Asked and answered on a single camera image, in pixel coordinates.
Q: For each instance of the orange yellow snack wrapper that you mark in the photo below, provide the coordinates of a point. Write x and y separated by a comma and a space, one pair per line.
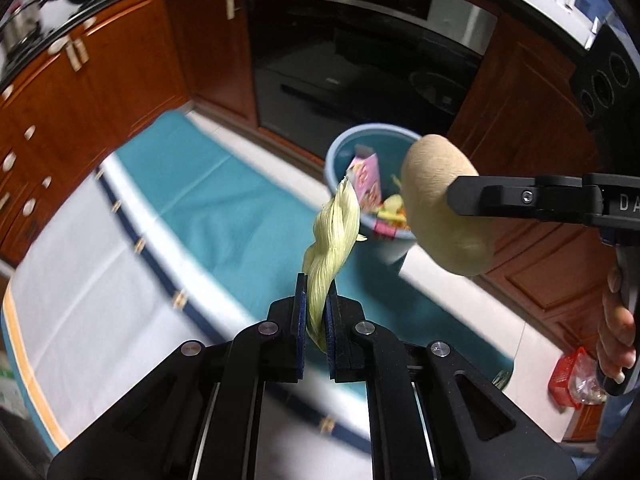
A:
392, 210

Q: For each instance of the tan round bun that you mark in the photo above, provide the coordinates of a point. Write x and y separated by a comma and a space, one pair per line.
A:
435, 200

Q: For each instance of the pink snack box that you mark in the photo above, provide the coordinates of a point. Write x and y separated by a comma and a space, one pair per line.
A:
367, 180

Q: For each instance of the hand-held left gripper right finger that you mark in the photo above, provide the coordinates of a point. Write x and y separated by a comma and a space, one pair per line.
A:
330, 345

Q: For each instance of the red plastic basket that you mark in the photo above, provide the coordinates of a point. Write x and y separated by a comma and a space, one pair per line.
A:
562, 375

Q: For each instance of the black built-in oven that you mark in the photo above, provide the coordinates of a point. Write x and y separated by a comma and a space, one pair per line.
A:
350, 85

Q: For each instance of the teal and grey tablecloth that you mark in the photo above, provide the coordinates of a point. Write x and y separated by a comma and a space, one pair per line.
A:
225, 200

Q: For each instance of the pale green corn husk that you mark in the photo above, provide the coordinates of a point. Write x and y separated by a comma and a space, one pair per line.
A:
332, 240

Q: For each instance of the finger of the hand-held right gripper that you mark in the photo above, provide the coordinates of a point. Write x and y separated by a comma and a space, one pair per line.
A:
500, 197

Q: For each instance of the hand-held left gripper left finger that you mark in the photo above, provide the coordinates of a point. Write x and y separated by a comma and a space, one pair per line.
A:
301, 330

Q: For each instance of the wooden cabinet with drawers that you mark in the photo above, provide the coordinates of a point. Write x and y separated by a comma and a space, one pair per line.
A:
125, 85

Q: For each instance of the person's right hand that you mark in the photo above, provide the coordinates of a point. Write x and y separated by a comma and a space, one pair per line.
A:
615, 335

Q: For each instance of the steel pot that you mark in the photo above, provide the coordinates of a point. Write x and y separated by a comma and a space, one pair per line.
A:
22, 30

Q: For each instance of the blue plastic bin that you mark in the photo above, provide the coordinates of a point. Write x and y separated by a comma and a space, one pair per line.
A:
387, 252

